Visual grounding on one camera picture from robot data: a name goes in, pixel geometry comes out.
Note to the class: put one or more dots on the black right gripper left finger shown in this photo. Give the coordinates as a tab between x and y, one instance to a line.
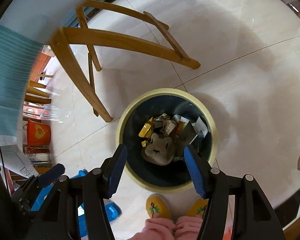
100	189

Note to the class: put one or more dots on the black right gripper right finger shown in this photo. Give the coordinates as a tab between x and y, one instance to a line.
254	216

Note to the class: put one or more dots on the grey cardboard box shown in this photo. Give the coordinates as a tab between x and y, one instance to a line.
187	131

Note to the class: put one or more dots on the yellow rim trash bin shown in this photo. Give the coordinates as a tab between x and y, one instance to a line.
156	127

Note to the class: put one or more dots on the right yellow slipper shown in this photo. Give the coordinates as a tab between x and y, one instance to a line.
198	209

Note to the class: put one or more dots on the pink pyjama legs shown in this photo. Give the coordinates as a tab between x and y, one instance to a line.
162	228

